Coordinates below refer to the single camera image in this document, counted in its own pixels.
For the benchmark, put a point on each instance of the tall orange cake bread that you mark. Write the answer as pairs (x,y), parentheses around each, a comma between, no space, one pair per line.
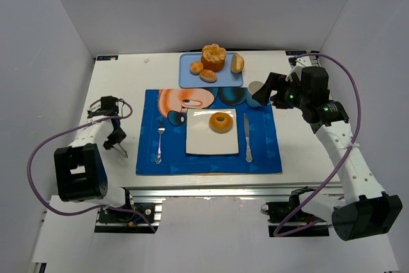
(213,57)

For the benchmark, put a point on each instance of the cut half bread roll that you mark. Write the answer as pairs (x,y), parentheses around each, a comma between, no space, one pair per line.
(237,64)

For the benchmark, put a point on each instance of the small round bun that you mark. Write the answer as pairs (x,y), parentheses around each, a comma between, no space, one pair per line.
(196,67)

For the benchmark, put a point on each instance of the glazed round bun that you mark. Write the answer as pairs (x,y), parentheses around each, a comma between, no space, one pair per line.
(207,75)

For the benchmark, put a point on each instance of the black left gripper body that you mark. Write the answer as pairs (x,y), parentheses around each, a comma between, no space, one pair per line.
(115,137)

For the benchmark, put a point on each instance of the right blue corner label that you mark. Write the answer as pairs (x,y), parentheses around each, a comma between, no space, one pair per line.
(295,53)

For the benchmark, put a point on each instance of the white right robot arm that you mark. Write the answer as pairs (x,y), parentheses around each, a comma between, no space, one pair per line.
(350,199)

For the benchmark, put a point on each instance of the left blue corner label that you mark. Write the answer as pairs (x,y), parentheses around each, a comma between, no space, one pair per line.
(107,58)

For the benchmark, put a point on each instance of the blue corner label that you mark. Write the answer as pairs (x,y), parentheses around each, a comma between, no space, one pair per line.
(107,58)
(295,53)

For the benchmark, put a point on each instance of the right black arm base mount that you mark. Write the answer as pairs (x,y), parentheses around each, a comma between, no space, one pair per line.
(287,212)

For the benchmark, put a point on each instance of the light blue tray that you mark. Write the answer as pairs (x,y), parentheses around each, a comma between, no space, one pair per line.
(225,78)

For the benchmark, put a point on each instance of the aluminium frame rail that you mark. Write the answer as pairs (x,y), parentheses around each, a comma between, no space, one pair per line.
(207,191)

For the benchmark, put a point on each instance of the silver table knife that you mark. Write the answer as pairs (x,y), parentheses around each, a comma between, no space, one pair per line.
(247,138)

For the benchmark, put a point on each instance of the blue cartoon placemat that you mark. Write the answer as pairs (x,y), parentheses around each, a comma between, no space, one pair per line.
(173,104)

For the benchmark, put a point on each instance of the white and blue mug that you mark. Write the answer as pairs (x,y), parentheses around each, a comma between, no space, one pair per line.
(252,88)

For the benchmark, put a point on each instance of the white square plate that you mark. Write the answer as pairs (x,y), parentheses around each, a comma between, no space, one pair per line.
(202,140)

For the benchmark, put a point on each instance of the silver fork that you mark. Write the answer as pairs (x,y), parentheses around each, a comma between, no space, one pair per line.
(161,130)

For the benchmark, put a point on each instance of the ring donut bread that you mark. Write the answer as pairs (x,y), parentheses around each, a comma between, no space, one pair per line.
(220,122)

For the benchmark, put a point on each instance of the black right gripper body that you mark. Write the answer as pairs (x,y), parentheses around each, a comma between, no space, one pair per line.
(275,86)

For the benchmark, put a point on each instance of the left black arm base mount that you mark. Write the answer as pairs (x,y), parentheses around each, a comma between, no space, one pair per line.
(111,221)

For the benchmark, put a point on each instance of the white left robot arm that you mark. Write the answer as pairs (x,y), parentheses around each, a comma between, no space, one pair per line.
(80,171)

